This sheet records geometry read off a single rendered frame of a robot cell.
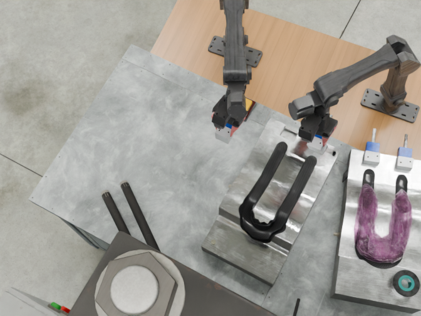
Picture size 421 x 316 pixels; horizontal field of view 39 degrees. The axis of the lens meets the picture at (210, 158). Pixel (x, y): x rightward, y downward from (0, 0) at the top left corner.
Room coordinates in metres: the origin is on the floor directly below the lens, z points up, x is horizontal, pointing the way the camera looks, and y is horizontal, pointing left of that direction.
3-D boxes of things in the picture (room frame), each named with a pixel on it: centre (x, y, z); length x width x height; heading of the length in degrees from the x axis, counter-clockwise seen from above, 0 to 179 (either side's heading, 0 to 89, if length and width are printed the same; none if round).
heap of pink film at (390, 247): (0.41, -0.52, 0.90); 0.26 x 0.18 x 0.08; 161
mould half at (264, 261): (0.55, -0.18, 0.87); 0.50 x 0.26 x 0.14; 144
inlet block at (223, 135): (0.81, -0.08, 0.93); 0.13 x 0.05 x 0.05; 144
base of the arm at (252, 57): (1.15, -0.15, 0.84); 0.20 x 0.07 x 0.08; 59
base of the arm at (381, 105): (0.84, -0.66, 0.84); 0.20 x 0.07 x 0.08; 59
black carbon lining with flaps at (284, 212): (0.55, -0.20, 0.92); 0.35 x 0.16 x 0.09; 144
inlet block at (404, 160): (0.65, -0.65, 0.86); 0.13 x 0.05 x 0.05; 161
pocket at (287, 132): (0.76, -0.28, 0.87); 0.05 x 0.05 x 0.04; 54
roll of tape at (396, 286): (0.21, -0.53, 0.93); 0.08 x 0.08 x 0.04
